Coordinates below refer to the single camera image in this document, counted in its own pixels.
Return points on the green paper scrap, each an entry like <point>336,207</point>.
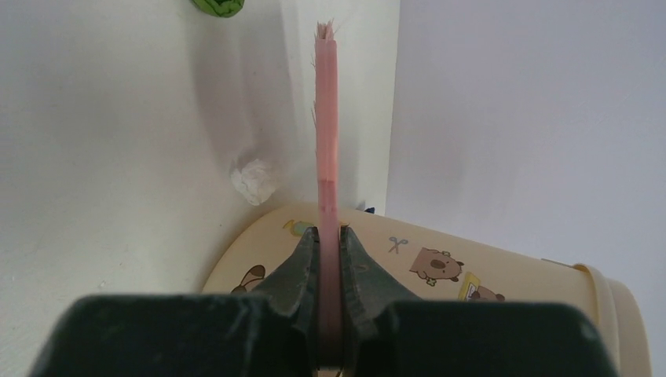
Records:
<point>219,8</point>

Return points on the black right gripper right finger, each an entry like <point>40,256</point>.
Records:
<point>368,291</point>

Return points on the beige paper bucket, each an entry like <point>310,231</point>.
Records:
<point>436,265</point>

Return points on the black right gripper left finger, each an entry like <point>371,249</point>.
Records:
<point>291,325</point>

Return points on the pink hand brush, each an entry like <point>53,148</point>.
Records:
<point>326,117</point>

